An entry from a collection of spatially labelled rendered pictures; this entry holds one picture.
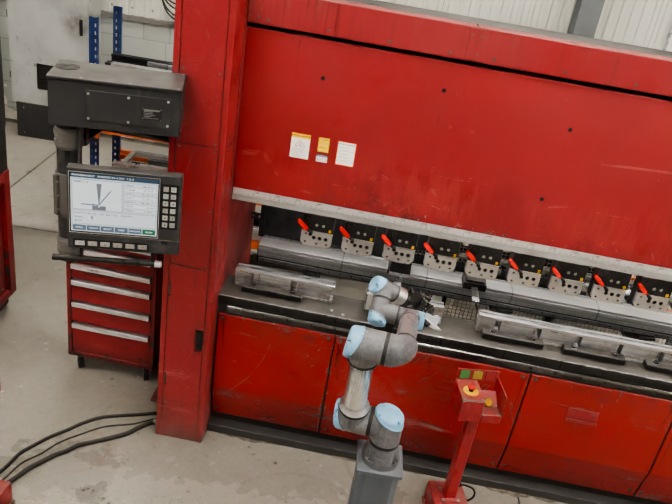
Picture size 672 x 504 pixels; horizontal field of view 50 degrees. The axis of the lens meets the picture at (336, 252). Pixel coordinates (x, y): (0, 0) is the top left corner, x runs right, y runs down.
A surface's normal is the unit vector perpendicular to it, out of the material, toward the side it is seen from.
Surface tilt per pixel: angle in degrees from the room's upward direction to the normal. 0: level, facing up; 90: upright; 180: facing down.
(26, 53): 90
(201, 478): 0
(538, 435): 90
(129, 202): 90
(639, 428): 90
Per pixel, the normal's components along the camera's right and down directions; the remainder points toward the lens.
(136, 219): 0.12, 0.47
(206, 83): -0.12, 0.44
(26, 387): 0.14, -0.88
